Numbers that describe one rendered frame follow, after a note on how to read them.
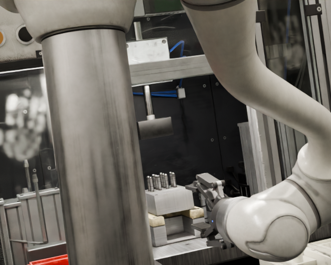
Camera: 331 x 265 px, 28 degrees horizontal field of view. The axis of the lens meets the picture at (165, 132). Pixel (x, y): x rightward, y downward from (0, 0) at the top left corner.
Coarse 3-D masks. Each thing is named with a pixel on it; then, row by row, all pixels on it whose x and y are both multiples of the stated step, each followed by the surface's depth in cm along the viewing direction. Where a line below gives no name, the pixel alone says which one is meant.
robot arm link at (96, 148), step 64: (0, 0) 78; (64, 0) 73; (128, 0) 76; (64, 64) 74; (128, 64) 79; (64, 128) 75; (128, 128) 76; (64, 192) 75; (128, 192) 74; (128, 256) 74
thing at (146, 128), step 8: (144, 88) 163; (144, 96) 164; (152, 104) 164; (152, 112) 164; (144, 120) 163; (152, 120) 162; (160, 120) 162; (168, 120) 163; (144, 128) 161; (152, 128) 162; (160, 128) 162; (168, 128) 163; (144, 136) 161; (152, 136) 162; (160, 136) 162
